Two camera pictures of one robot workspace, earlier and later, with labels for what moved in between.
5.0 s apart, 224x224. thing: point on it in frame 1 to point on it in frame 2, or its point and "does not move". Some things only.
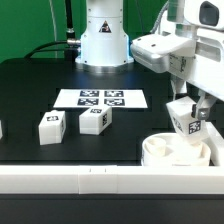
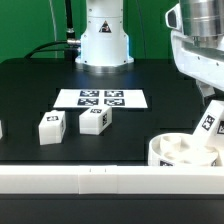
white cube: x=96 y=120 does not move
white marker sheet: x=125 y=98 does not move
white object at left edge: x=1 y=129 does not move
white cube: x=190 y=129 to x=211 y=126
